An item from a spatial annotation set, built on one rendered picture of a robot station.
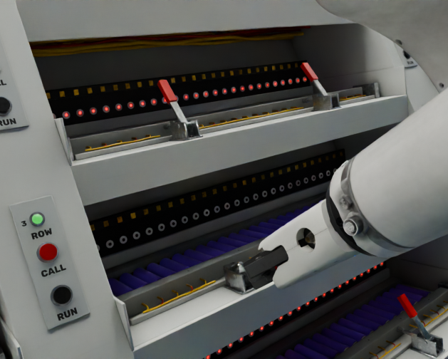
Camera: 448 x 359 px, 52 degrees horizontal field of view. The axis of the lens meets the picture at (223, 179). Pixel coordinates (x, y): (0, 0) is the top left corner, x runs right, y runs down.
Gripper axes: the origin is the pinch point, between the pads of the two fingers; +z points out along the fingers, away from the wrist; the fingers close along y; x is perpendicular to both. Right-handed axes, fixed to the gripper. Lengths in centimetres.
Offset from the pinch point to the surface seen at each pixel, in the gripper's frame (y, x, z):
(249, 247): 5.7, 4.0, 10.7
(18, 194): -21.5, 16.1, 2.6
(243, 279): -0.7, 0.1, 5.3
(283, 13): 24.2, 35.1, 0.6
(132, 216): -5.2, 15.2, 18.0
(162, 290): -8.4, 3.2, 10.6
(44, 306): -22.3, 5.2, 4.2
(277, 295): 3.3, -3.2, 6.2
